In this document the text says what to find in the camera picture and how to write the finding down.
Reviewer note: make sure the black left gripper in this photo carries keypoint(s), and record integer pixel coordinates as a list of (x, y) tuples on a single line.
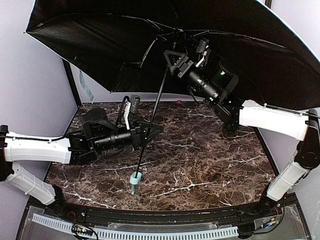
[(136, 137)]

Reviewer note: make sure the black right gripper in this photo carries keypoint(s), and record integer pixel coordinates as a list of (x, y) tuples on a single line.
[(184, 68)]

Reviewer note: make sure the mint and black folding umbrella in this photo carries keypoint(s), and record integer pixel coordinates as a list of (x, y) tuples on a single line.
[(121, 43)]

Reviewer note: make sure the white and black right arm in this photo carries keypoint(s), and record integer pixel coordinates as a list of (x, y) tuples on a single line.
[(233, 111)]

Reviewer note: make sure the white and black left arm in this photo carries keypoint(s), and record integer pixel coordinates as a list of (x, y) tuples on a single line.
[(97, 135)]

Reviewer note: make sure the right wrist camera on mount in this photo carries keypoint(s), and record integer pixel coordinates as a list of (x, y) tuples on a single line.
[(203, 50)]

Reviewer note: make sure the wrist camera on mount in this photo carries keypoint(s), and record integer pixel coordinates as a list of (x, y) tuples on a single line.
[(203, 50), (131, 109)]

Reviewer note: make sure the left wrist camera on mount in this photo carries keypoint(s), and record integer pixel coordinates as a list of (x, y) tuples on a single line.
[(131, 109)]

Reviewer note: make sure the grey slotted cable duct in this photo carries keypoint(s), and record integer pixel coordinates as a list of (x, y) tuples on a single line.
[(121, 231)]

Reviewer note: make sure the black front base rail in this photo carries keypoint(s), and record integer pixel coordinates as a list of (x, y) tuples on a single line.
[(287, 210)]

